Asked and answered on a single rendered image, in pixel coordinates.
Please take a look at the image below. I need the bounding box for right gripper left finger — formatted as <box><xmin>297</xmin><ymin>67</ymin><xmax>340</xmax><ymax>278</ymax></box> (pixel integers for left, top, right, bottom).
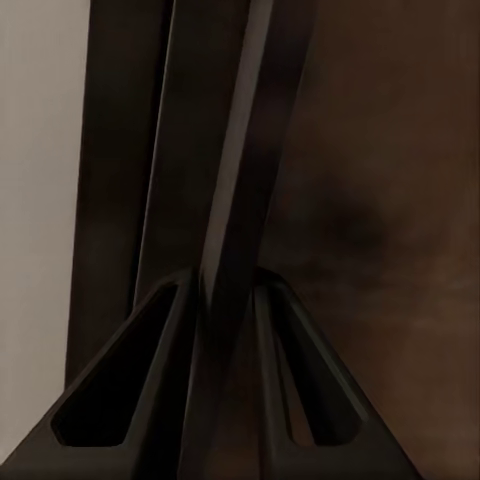
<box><xmin>0</xmin><ymin>266</ymin><xmax>199</xmax><ymax>480</ymax></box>

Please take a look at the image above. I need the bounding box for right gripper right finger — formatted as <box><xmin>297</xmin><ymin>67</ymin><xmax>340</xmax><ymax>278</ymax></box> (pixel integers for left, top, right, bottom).
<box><xmin>251</xmin><ymin>266</ymin><xmax>424</xmax><ymax>480</ymax></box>

